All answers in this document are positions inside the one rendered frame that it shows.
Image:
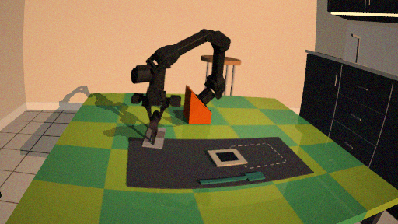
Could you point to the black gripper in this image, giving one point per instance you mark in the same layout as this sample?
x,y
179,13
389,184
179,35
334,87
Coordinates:
x,y
173,101

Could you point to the beige square tile with dark centre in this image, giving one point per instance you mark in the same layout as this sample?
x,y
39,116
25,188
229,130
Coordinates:
x,y
226,157

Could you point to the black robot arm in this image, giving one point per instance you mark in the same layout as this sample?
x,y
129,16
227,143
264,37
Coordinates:
x,y
166,56

